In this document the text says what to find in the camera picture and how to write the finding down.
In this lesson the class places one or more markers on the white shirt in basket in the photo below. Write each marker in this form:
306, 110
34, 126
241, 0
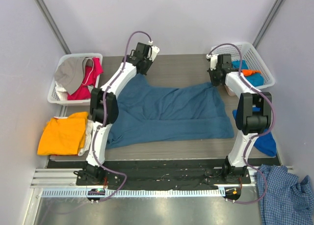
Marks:
61, 92

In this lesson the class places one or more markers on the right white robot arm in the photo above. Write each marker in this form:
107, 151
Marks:
253, 115

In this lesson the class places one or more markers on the white slotted cable duct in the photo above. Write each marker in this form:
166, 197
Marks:
95, 192

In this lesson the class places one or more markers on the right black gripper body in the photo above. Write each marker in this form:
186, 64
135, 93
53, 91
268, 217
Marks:
215, 77

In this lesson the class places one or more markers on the pink shirt in basket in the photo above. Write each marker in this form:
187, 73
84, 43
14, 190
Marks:
91, 70

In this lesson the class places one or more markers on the turquoise shirt in basket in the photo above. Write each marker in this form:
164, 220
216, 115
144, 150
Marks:
255, 80

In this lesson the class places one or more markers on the blue checkered cloth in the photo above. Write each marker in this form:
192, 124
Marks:
288, 200

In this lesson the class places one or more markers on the left corner metal post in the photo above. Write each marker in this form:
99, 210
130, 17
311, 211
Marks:
53, 26

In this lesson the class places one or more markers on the yellow orange folded shirt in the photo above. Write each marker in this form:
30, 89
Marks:
45, 146

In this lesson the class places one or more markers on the dark teal blue t-shirt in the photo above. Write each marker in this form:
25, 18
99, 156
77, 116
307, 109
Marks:
149, 113

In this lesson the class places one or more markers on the bright blue folded shirt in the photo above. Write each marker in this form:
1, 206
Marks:
266, 145

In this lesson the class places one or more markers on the aluminium rail frame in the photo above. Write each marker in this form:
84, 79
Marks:
48, 178

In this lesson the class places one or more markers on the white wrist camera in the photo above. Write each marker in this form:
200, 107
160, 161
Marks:
213, 60
154, 50

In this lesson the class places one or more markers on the orange shirt in basket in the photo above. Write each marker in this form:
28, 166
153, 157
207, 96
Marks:
248, 72

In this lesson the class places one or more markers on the corner metal post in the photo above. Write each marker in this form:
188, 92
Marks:
53, 26
268, 21

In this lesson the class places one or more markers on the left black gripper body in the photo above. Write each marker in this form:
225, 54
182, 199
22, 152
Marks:
143, 66

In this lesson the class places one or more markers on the right corner metal post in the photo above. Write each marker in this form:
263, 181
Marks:
268, 21

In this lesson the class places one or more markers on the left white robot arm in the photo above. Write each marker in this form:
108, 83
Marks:
103, 104

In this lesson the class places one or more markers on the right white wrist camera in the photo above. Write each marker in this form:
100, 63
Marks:
213, 60

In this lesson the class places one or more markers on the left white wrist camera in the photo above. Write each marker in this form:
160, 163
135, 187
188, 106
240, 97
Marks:
154, 50

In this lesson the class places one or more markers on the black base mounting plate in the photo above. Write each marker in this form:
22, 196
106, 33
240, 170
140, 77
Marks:
160, 175

